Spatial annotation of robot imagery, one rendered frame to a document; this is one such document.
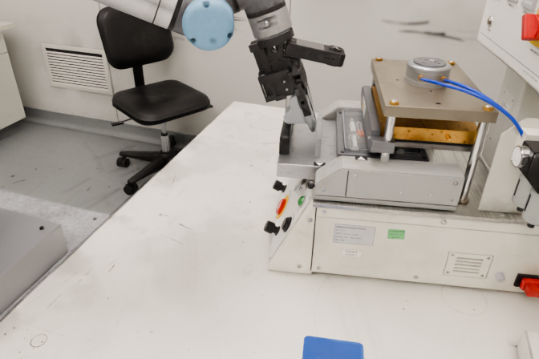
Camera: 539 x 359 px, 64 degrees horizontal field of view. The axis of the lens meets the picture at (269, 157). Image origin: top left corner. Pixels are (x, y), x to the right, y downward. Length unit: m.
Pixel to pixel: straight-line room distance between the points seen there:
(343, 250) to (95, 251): 0.52
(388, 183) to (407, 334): 0.26
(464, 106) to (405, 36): 1.59
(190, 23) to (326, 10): 1.77
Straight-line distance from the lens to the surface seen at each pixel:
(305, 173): 0.83
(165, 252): 0.97
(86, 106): 3.32
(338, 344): 0.80
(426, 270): 0.90
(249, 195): 1.12
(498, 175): 0.83
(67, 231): 1.09
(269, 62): 0.84
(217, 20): 0.65
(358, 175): 0.77
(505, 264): 0.93
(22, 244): 0.96
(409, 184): 0.79
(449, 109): 0.77
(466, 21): 2.35
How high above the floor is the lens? 1.38
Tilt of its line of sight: 29 degrees down
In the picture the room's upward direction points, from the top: 1 degrees clockwise
